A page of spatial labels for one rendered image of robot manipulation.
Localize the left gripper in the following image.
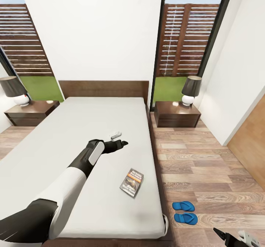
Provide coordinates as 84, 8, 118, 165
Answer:
108, 140, 128, 154

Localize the sandal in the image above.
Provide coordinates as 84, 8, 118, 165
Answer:
172, 201, 195, 211
174, 213, 198, 225

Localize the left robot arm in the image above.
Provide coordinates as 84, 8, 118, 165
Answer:
0, 131, 128, 247

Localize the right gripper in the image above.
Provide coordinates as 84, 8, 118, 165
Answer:
213, 228, 250, 247

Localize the hardback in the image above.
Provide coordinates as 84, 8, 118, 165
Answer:
120, 168, 144, 197

